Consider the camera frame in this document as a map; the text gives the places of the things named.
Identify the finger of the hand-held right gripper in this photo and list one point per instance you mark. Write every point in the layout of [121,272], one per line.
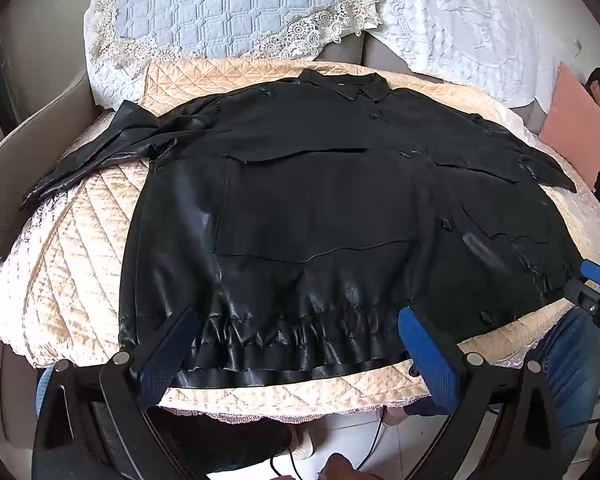
[582,295]
[595,272]

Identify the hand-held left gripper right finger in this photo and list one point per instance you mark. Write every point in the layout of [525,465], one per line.
[425,355]

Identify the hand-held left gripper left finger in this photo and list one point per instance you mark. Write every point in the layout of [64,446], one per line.
[165,355]

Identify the black leather jacket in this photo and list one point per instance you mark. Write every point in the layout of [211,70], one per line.
[305,200]

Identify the person's blue jeans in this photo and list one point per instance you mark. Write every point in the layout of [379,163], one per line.
[565,370]

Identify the beige quilted blanket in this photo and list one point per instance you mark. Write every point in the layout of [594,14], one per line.
[90,270]

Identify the pink cushion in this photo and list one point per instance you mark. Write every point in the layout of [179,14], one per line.
[575,125]

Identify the white lace-edged sofa cover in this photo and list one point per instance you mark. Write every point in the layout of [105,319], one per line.
[10,290]

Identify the white embossed cover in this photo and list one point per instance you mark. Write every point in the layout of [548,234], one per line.
[455,25]

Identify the blue-grey quilted lace cover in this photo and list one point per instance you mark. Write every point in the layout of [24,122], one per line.
[205,5]

